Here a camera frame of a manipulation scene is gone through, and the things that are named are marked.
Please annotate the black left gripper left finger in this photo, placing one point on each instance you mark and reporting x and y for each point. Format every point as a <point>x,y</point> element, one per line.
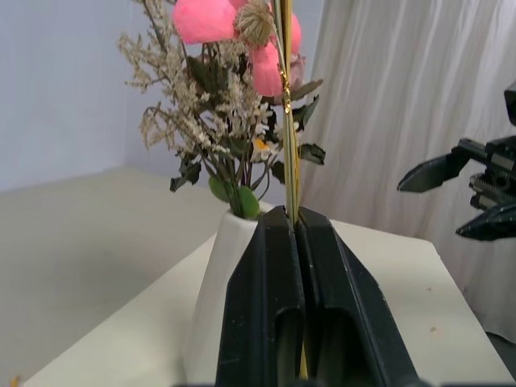
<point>258,290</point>

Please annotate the white curtain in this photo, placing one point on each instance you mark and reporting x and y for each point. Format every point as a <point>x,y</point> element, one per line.
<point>403,80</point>

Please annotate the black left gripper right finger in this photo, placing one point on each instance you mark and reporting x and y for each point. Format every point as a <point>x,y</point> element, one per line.
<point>346,306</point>

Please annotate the white ceramic vase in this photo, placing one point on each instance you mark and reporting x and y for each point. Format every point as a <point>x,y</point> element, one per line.
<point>225,262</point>

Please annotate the straw-stemmed dried flower bouquet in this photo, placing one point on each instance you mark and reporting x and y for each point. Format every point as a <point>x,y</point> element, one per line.
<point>291,161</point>

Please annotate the pink and beige flower bouquet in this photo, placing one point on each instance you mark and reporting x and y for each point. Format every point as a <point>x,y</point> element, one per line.
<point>193,101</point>

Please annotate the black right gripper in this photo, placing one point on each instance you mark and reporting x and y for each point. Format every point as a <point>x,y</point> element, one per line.
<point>498,177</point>

